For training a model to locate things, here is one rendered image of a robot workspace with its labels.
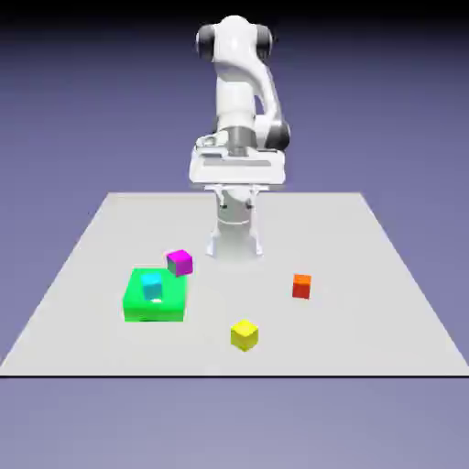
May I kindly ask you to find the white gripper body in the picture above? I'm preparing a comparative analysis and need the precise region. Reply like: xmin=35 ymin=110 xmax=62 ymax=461
xmin=188 ymin=145 xmax=288 ymax=192

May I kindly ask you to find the small magenta cube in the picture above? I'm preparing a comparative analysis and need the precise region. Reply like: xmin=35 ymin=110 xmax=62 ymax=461
xmin=166 ymin=249 xmax=194 ymax=278

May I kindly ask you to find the small orange cube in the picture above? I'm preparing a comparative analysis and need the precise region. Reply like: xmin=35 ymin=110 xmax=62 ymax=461
xmin=291 ymin=273 xmax=313 ymax=300

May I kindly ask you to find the small cyan cube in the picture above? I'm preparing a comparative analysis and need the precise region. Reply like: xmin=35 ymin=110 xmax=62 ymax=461
xmin=140 ymin=272 xmax=164 ymax=301

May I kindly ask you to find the small yellow cube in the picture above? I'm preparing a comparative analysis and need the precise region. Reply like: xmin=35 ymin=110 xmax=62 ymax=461
xmin=229 ymin=318 xmax=260 ymax=354

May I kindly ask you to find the large green box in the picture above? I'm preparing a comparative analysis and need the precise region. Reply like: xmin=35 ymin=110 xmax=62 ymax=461
xmin=122 ymin=267 xmax=189 ymax=323

